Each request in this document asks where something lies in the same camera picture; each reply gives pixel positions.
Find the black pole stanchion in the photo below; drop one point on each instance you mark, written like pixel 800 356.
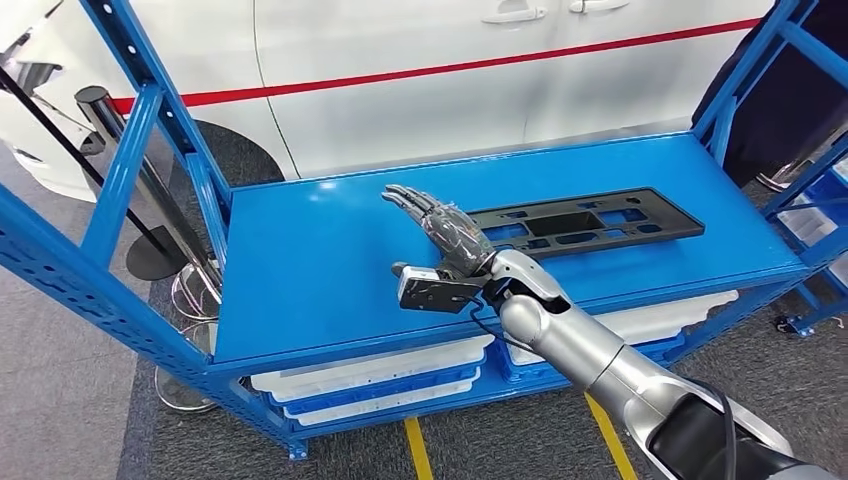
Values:
pixel 156 255

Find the black plastic frame part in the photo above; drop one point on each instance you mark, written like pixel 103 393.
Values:
pixel 662 225

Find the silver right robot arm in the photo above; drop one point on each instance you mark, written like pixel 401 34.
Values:
pixel 583 344

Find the white plastic bin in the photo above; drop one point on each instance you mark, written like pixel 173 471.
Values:
pixel 805 225
pixel 371 371
pixel 696 308
pixel 530 354
pixel 371 411

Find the person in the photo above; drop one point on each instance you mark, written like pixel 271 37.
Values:
pixel 782 99

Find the blue metal shelf rack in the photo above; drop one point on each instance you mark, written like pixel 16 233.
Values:
pixel 811 318
pixel 318 278

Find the white car with red stripe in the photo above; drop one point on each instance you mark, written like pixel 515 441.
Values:
pixel 430 112

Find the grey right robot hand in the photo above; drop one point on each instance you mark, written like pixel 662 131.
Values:
pixel 457 238

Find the yellow floor tape square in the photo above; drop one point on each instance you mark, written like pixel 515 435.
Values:
pixel 417 450

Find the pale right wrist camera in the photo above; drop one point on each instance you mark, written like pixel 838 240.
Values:
pixel 417 278

